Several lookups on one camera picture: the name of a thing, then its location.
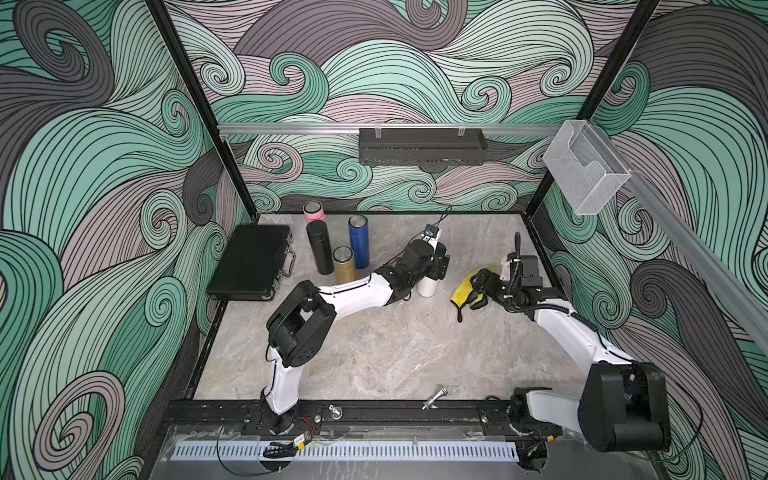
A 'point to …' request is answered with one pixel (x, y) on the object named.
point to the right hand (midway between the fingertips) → (479, 284)
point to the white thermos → (426, 286)
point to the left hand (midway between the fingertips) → (438, 247)
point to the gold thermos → (344, 259)
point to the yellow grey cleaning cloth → (462, 293)
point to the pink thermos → (313, 210)
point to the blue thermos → (359, 239)
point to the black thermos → (319, 236)
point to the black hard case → (256, 257)
